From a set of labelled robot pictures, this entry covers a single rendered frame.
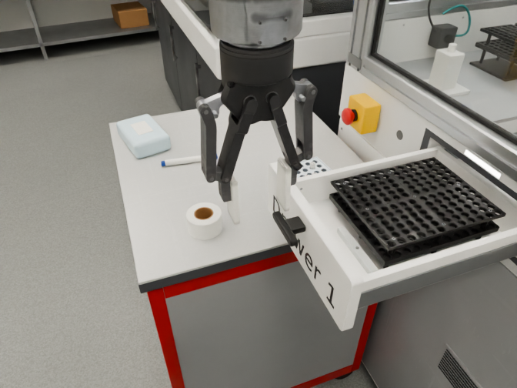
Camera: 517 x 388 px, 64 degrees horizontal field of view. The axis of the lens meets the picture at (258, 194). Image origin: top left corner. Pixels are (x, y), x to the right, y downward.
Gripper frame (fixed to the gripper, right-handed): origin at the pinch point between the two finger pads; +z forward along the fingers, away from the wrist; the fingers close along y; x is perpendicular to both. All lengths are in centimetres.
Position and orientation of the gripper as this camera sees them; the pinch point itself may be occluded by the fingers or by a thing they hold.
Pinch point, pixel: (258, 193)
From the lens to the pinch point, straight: 54.1
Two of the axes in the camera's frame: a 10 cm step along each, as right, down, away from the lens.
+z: 0.1, 7.7, 6.4
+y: 9.4, -2.3, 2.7
